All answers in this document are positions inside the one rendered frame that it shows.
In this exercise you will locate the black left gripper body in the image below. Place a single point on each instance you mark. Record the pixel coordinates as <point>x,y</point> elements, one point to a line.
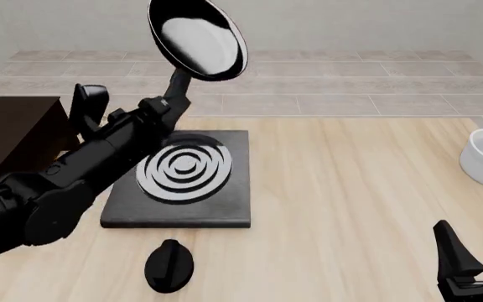
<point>154,110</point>

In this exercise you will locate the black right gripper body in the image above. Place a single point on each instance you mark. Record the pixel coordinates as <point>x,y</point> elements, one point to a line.
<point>476,291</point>

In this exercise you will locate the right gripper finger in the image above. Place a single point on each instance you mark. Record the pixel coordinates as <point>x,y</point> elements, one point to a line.
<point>455,255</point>

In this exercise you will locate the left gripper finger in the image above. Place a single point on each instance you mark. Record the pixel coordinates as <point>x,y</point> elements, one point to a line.
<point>180,108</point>

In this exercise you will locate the black frying pan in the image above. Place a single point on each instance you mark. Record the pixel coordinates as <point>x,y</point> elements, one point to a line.
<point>208,34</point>

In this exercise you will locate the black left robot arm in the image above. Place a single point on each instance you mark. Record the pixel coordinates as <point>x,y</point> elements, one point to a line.
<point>57,185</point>

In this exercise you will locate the dark wooden cabinet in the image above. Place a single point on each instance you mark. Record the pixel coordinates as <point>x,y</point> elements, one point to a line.
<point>11,135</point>

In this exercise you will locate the black plate on stalk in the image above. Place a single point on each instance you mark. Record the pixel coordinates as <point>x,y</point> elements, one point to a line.
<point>90,100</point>

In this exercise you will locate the flat black stove plate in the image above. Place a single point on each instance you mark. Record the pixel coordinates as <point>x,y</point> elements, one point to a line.
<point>208,201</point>

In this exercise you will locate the round black stove knob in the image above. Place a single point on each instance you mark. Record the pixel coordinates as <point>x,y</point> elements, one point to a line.
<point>168,267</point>

